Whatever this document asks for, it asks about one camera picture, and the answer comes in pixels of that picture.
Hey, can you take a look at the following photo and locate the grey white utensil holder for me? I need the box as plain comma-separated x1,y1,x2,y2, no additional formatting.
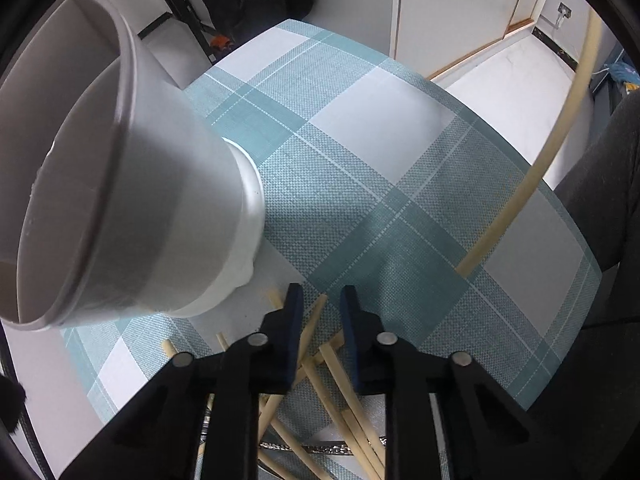
1,0,265,330

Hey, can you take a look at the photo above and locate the teal plaid placemat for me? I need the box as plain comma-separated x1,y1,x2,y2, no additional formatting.
60,17,603,480

